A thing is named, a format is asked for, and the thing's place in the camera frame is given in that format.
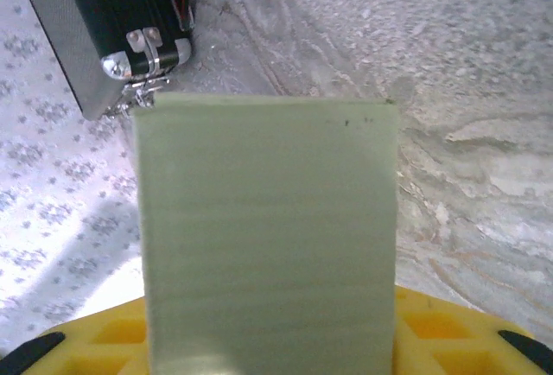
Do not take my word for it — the light green paper box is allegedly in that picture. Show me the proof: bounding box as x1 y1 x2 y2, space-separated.
131 92 399 375

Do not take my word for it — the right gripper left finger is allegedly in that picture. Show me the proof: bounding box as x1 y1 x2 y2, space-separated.
0 296 150 375

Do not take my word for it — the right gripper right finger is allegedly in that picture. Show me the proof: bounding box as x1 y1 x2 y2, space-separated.
395 286 553 375

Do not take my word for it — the black hard case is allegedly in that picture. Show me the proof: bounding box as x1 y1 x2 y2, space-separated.
14 0 200 122

